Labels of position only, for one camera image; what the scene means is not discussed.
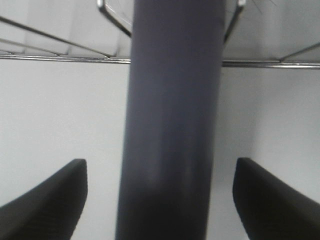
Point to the grey brush with black bristles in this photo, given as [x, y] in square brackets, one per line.
[174, 78]

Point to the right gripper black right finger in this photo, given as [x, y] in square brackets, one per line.
[269, 209]

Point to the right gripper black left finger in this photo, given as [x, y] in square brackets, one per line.
[50, 210]

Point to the metal wire dish rack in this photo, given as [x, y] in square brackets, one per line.
[275, 34]

